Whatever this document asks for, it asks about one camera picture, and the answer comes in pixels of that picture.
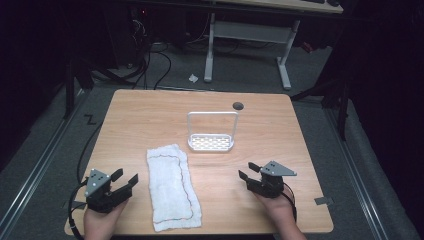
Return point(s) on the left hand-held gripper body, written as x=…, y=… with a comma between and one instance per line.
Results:
x=96, y=181

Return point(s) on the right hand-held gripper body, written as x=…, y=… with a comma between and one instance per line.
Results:
x=271, y=183

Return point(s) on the white towel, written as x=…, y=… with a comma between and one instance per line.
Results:
x=173, y=190

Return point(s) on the person's right hand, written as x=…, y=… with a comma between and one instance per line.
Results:
x=281, y=210

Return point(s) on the person's left hand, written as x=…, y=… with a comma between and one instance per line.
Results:
x=100, y=225

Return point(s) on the grey tape piece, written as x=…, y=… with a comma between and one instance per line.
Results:
x=76, y=204
x=323, y=201

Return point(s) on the black metal stand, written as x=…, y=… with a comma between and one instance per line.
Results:
x=342, y=110
x=69, y=90

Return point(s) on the crumpled white paper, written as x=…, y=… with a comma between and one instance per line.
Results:
x=193, y=78

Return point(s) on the white-legged desk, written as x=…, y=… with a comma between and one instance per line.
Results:
x=248, y=31

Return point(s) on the dark equipment cabinet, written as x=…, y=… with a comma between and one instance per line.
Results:
x=128, y=36

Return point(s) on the metal floor rail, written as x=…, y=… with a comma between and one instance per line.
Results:
x=356, y=180
x=40, y=166

